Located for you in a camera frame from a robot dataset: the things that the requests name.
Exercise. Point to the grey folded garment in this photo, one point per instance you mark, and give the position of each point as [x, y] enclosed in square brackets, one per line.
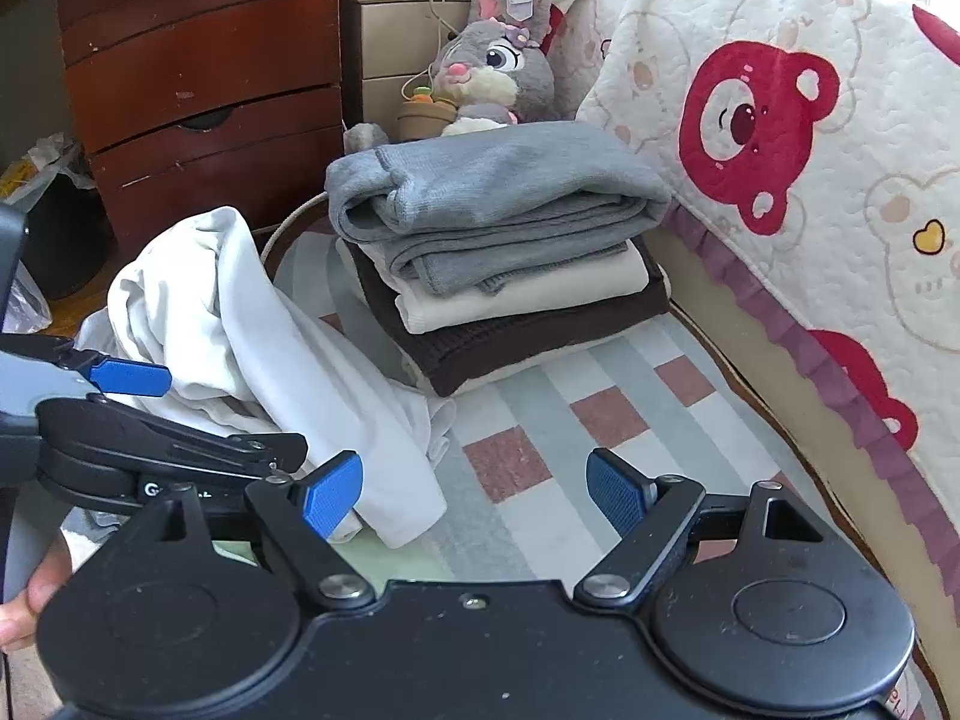
[487, 187]

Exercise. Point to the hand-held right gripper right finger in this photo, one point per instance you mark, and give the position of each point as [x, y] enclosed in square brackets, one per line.
[615, 495]

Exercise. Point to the small plush carrot pot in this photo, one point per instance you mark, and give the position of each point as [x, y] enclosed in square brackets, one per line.
[424, 120]

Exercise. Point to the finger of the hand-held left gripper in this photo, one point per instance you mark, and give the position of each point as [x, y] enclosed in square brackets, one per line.
[127, 379]
[255, 450]

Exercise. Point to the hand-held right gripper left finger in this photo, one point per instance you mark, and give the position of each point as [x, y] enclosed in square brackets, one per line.
[330, 491]

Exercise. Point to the white garment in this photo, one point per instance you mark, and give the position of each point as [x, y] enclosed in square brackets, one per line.
[247, 330]

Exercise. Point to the clear plastic bag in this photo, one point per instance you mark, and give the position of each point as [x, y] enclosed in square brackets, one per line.
[30, 304]

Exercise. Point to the beige bedside cabinet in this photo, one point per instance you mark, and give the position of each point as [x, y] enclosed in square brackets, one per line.
[390, 37]

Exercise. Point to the beige bed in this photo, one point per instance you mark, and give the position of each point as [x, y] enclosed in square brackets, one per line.
[750, 360]

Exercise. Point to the person's left hand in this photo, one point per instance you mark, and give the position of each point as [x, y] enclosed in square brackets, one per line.
[34, 604]

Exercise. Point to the black trash bin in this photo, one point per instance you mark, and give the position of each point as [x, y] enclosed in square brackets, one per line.
[67, 240]

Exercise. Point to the grey plush bunny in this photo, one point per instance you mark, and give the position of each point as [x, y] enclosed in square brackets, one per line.
[487, 52]

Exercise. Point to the checkered striped rug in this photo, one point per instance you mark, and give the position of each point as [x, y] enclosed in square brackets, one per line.
[525, 525]

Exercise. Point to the bear print quilted blanket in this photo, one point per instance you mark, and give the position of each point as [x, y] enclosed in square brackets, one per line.
[750, 202]

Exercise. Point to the red-brown wooden dresser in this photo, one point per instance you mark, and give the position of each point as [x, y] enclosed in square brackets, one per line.
[202, 52]

